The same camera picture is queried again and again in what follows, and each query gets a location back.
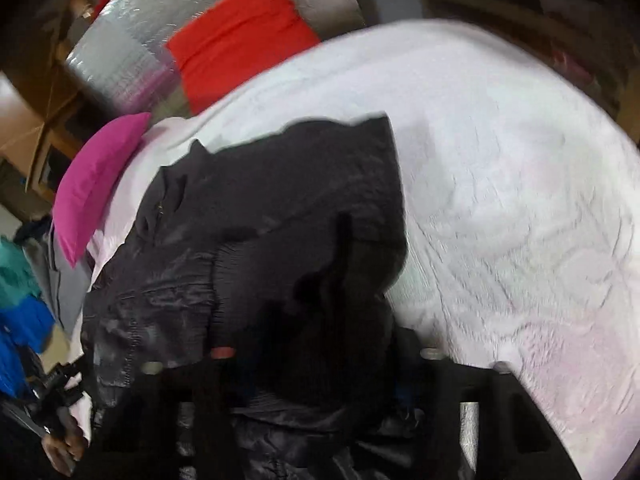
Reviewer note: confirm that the white embossed blanket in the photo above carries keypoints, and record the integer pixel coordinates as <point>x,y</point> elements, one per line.
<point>500,185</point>

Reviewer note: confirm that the magenta pillow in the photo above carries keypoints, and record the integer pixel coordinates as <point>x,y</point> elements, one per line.
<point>95,185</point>

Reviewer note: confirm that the red pillow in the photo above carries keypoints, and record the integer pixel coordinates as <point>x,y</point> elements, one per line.
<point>235,45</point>

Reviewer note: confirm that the grey coat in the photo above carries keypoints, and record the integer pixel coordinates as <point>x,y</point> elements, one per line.
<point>70,285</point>

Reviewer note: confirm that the black puffer jacket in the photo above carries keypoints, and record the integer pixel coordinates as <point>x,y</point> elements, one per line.
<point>280,220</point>

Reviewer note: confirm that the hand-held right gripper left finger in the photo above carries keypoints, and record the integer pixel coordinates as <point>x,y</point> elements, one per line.
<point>165,410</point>

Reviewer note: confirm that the teal jacket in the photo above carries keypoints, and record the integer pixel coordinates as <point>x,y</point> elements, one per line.
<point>17,270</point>

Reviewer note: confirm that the wooden cabinet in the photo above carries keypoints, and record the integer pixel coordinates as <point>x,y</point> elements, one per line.
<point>25,130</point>

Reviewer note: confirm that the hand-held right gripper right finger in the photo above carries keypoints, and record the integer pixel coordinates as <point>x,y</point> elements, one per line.
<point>440,395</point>

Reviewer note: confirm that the person's left hand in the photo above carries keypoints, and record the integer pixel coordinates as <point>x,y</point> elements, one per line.
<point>65,452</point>

